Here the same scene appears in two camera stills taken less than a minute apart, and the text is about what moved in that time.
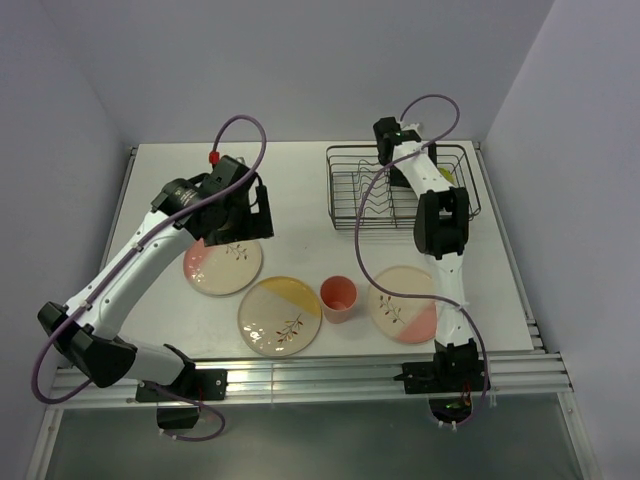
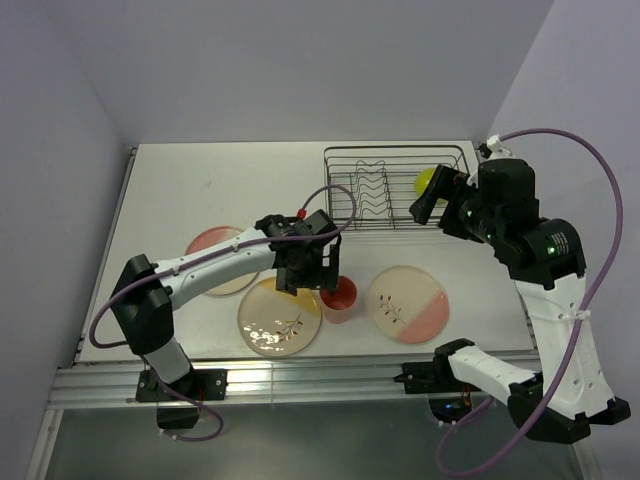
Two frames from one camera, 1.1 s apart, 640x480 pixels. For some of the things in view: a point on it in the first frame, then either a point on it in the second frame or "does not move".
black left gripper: (256, 225) → (289, 282)
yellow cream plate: (280, 316) does not move
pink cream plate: (403, 319) does not move
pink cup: (338, 298) does not move
